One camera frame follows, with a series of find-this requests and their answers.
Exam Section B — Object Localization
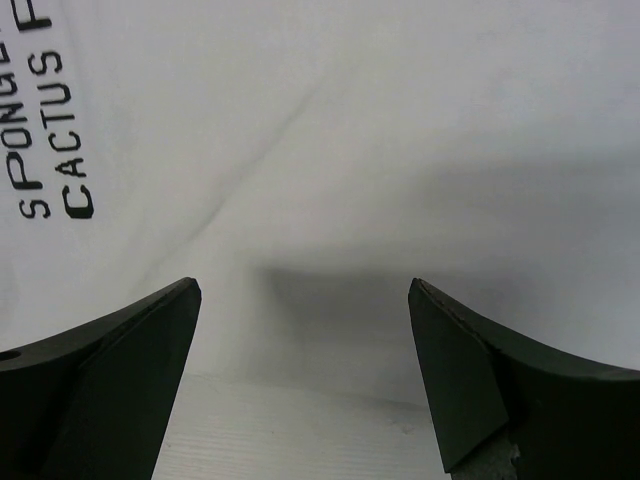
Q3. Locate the white cartoon print t-shirt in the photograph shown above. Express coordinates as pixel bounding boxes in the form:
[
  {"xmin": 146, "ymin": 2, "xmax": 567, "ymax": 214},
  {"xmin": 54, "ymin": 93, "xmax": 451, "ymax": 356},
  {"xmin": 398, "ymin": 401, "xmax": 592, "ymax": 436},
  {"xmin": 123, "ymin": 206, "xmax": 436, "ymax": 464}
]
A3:
[{"xmin": 1, "ymin": 1, "xmax": 639, "ymax": 404}]

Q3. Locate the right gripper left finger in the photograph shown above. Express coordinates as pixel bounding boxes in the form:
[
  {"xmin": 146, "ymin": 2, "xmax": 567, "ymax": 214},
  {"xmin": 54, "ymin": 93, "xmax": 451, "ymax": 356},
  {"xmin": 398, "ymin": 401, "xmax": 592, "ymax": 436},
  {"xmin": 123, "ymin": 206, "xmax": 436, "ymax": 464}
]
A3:
[{"xmin": 1, "ymin": 278, "xmax": 201, "ymax": 480}]

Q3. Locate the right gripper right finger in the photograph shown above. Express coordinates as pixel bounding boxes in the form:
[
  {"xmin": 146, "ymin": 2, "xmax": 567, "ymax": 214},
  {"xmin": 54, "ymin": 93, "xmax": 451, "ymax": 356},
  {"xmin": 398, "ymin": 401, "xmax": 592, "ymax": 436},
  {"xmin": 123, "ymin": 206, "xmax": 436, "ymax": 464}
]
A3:
[{"xmin": 408, "ymin": 279, "xmax": 639, "ymax": 479}]

